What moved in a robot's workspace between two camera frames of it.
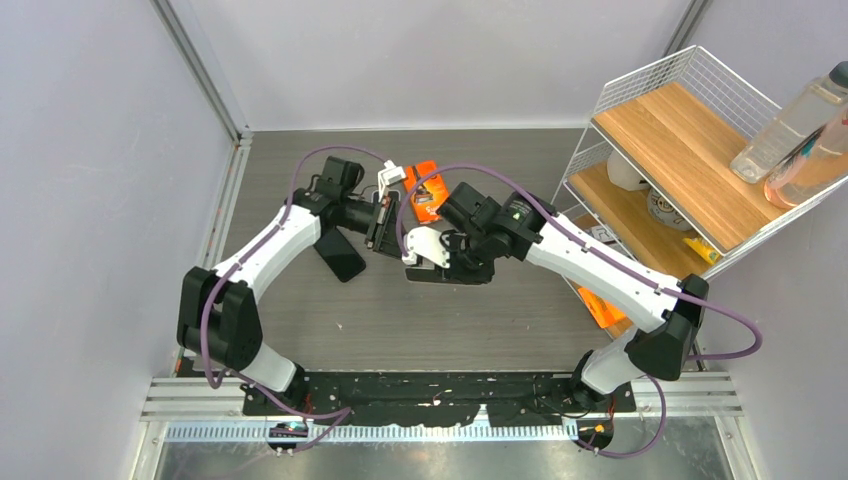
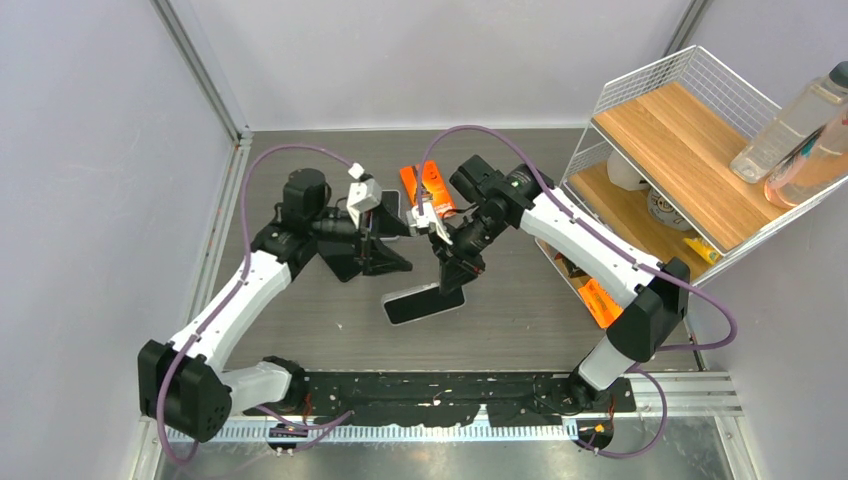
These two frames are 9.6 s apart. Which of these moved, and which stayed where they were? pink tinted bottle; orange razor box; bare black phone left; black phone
Moved: black phone
Stayed: bare black phone left; orange razor box; pink tinted bottle
